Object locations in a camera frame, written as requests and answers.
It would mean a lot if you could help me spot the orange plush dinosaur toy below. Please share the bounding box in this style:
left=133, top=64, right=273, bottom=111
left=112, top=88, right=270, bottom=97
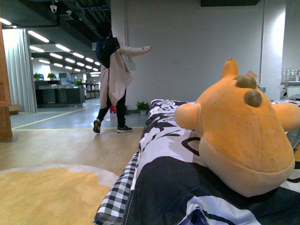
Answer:
left=174, top=58, right=300, bottom=197

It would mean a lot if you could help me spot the small potted green plant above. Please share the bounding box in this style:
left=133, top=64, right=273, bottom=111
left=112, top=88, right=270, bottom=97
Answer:
left=136, top=101, right=150, bottom=115

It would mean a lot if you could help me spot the walking person in beige coat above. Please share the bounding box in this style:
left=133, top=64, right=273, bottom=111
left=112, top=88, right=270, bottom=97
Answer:
left=93, top=22, right=152, bottom=134

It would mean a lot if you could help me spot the black white patterned bedsheet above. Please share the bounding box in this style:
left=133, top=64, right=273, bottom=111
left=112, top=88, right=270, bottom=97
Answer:
left=94, top=99, right=300, bottom=225

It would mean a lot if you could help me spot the black office counter desk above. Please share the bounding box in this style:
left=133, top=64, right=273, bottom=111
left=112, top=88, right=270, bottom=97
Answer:
left=34, top=80, right=85, bottom=108

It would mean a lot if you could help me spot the yellow round rug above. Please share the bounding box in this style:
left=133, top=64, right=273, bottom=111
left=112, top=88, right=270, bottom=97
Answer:
left=0, top=164, right=118, bottom=225

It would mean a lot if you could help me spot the white folding curtain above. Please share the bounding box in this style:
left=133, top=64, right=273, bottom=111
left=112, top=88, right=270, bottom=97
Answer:
left=2, top=29, right=37, bottom=113

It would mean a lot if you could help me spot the wooden cabinet at left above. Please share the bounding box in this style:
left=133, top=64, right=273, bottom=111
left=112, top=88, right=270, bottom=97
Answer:
left=0, top=24, right=13, bottom=141

